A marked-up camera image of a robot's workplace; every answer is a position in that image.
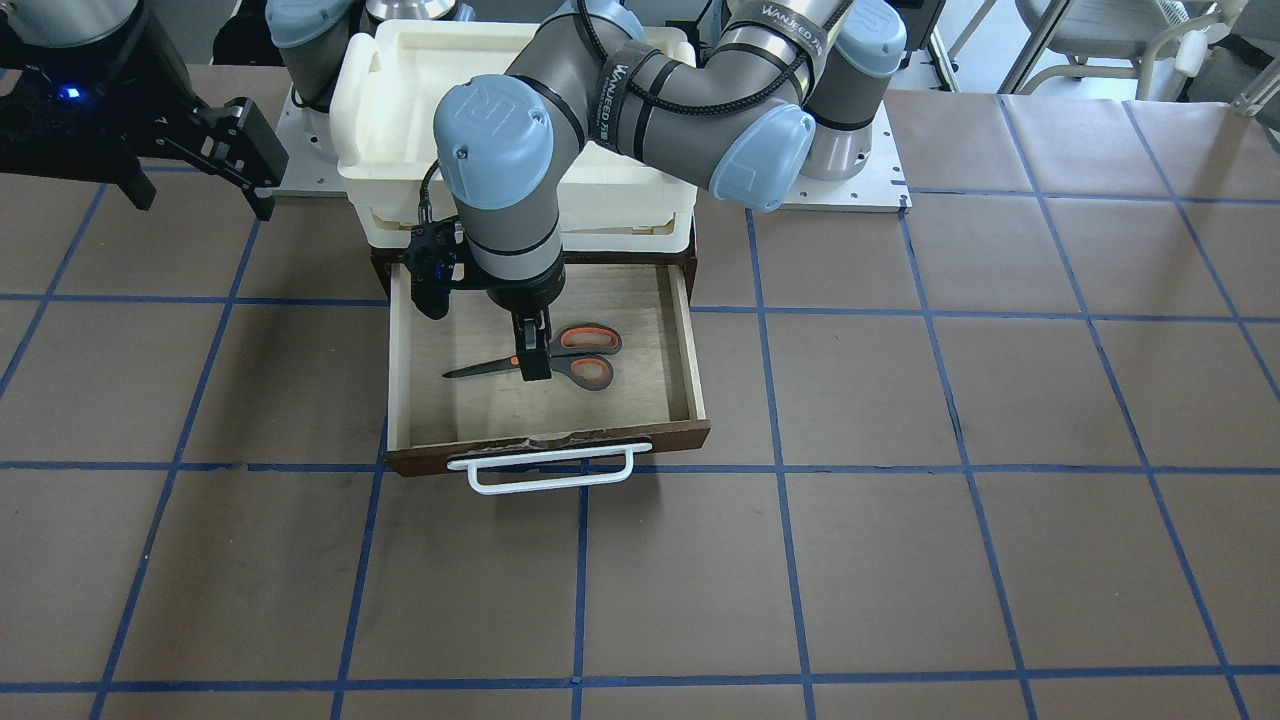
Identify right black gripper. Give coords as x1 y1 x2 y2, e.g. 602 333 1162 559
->
1 20 289 222

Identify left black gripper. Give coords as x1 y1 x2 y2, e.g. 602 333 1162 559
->
402 220 564 380

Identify grey orange scissors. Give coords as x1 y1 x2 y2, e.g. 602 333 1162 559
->
442 322 623 392

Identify wooden drawer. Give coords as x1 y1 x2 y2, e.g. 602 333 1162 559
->
384 250 713 479

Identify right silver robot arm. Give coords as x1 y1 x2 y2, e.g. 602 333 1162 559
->
1 1 288 222

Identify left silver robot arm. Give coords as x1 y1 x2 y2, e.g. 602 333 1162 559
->
403 1 908 380

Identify white foam tray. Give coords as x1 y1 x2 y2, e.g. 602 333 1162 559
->
330 20 698 254

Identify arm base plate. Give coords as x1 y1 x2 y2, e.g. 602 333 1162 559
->
781 105 913 213
274 86 346 199

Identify white drawer handle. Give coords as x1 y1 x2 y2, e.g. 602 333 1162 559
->
445 439 654 496

